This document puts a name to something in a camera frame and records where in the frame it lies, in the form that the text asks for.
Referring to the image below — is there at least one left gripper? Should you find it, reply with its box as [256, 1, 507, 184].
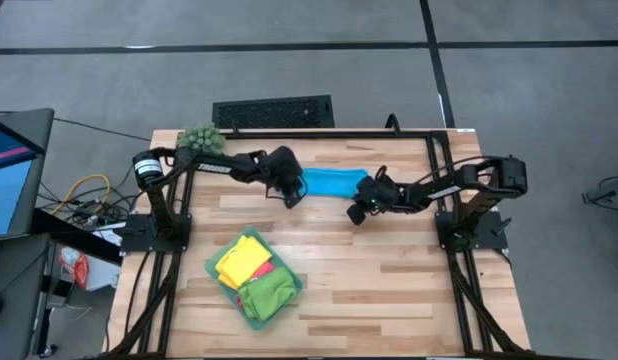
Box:
[265, 174, 306, 210]

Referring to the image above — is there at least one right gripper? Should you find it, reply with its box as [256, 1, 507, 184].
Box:
[354, 175, 401, 214]

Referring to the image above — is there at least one blue microfiber towel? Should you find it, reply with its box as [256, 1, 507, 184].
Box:
[301, 167, 371, 200]

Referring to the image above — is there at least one pink microfiber towel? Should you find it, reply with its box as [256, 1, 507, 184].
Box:
[235, 260, 278, 312]

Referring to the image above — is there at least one yellow microfiber towel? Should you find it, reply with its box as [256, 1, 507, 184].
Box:
[214, 234, 274, 290]

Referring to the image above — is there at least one teal translucent plastic bin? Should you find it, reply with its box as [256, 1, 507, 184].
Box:
[204, 225, 305, 332]

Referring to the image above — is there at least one green microfiber towel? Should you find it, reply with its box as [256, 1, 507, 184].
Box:
[237, 266, 298, 322]

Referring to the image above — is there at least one black perforated floor panel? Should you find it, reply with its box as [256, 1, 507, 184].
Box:
[211, 94, 336, 130]

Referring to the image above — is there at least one green succulent plant woven pot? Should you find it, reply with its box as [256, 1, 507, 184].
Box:
[177, 121, 227, 155]

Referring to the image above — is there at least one red plastic bag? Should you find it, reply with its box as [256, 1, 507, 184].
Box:
[58, 247, 90, 289]

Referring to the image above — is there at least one large black monitor screen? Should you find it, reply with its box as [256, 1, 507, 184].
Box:
[0, 107, 56, 242]

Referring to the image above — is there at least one black side desk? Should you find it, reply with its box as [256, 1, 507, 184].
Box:
[0, 207, 123, 360]

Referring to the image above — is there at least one right arm wrist camera box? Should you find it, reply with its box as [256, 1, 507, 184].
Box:
[346, 203, 369, 227]

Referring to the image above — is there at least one arm wrist camera box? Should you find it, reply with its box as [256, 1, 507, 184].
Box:
[346, 203, 369, 227]
[267, 145, 305, 179]

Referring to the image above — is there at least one left arm wrist camera box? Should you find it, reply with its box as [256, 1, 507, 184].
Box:
[267, 145, 305, 179]

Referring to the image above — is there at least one black aluminium table frame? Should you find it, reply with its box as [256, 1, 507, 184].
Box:
[102, 127, 536, 360]

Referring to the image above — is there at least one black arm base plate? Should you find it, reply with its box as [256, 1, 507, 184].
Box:
[119, 212, 193, 254]
[435, 209, 509, 251]

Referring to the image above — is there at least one yellow floor cable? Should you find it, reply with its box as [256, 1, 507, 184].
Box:
[49, 173, 112, 216]

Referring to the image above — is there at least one black floor cable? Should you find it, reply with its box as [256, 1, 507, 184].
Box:
[52, 117, 153, 144]

